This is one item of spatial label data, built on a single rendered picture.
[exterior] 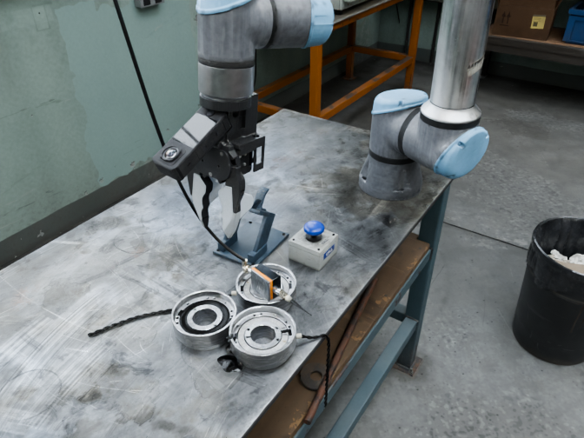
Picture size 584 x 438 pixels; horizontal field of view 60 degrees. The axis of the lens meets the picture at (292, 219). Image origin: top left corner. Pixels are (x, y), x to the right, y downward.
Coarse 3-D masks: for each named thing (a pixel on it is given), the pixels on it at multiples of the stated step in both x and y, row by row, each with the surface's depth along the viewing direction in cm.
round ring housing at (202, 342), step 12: (180, 300) 85; (192, 300) 86; (216, 300) 86; (228, 300) 86; (192, 312) 84; (204, 312) 85; (216, 312) 84; (192, 324) 82; (216, 324) 82; (228, 324) 80; (180, 336) 80; (192, 336) 78; (204, 336) 78; (216, 336) 79; (192, 348) 81; (204, 348) 81
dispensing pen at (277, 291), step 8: (248, 264) 90; (248, 272) 89; (264, 272) 86; (272, 272) 86; (272, 280) 84; (280, 280) 86; (280, 288) 85; (280, 296) 84; (288, 296) 83; (296, 304) 82
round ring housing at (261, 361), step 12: (252, 312) 83; (264, 312) 84; (276, 312) 83; (240, 324) 82; (252, 324) 82; (264, 324) 82; (288, 324) 82; (252, 336) 81; (264, 336) 83; (276, 336) 79; (240, 348) 76; (264, 348) 78; (288, 348) 77; (240, 360) 77; (252, 360) 76; (264, 360) 76; (276, 360) 76
